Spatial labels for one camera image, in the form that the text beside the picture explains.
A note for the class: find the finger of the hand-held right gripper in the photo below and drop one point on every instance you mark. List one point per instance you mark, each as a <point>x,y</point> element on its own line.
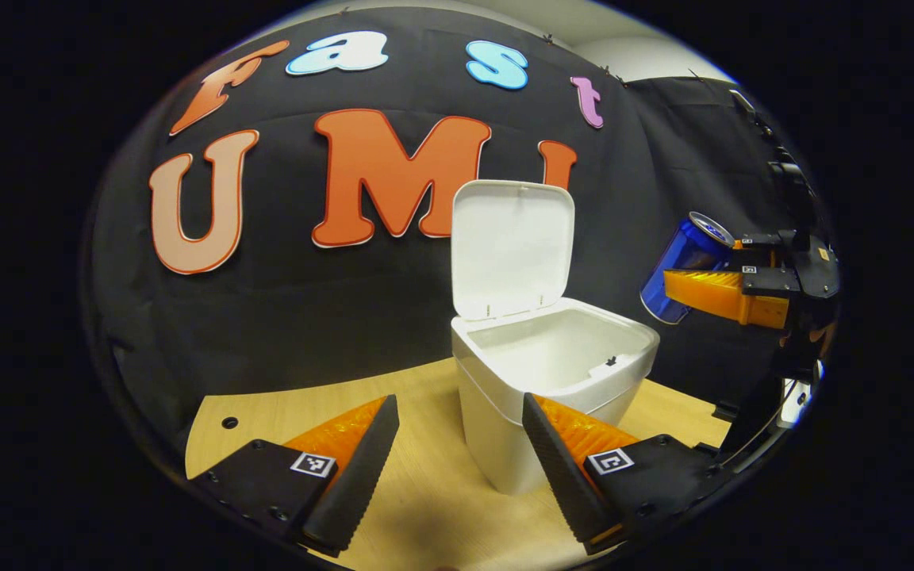
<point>762,239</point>
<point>711,293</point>

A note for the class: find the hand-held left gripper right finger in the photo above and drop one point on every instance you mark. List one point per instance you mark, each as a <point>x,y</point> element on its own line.
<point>560,476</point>

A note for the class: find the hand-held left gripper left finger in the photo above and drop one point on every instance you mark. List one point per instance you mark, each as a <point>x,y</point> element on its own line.
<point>362,468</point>

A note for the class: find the blue pop can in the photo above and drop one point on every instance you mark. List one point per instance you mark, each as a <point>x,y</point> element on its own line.
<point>683,254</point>

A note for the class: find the white desktop garbage bin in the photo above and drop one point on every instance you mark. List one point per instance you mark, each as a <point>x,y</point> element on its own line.
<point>508,254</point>

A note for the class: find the wooden desktop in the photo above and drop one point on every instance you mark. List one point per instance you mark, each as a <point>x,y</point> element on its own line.
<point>425,492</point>

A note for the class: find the black equipment stand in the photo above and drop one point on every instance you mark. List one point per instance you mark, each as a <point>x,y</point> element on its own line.
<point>790,174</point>

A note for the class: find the black backdrop cloth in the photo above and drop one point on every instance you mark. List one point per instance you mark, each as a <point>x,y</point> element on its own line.
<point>306,317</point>

